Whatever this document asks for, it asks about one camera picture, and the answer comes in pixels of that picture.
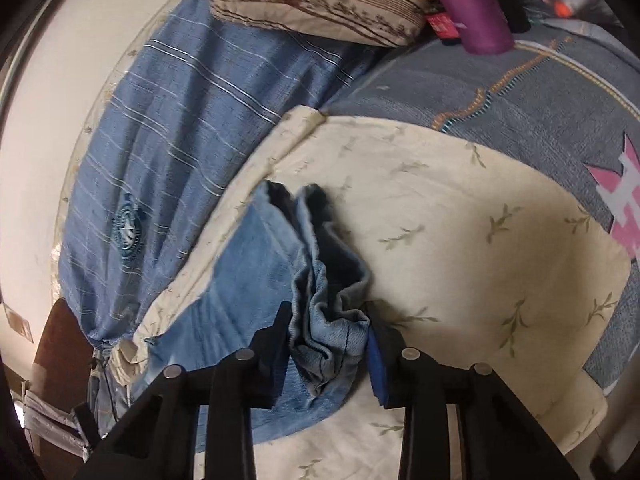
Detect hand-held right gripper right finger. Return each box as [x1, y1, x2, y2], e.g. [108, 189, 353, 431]
[362, 300, 581, 480]

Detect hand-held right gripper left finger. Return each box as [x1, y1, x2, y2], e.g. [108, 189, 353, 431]
[75, 302, 293, 480]

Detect light blue denim pants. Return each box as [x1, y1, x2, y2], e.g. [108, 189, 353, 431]
[132, 180, 373, 456]

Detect cream floral blanket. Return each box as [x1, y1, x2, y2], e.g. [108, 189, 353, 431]
[107, 105, 633, 480]

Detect grey star print bag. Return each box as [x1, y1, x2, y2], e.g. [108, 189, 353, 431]
[87, 355, 136, 436]

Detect brown wooden headboard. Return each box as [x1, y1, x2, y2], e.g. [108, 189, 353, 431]
[30, 297, 96, 411]

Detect white grey bag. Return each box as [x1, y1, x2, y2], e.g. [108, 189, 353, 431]
[20, 390, 93, 461]

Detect blue striped bed cloth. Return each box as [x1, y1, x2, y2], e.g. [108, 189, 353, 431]
[50, 0, 381, 356]

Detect grey-blue patterned blanket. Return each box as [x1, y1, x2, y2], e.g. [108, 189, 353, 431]
[320, 20, 640, 391]

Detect red box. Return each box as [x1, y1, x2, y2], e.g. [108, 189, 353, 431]
[425, 10, 463, 45]

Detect beige striped pillow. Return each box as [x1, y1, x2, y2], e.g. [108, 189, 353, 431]
[207, 0, 431, 48]

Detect purple rolled mat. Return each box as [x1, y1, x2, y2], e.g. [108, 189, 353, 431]
[412, 0, 513, 56]

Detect black object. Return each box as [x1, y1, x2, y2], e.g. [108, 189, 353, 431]
[492, 0, 531, 33]

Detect wall socket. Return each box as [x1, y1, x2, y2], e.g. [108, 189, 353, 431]
[2, 307, 33, 343]

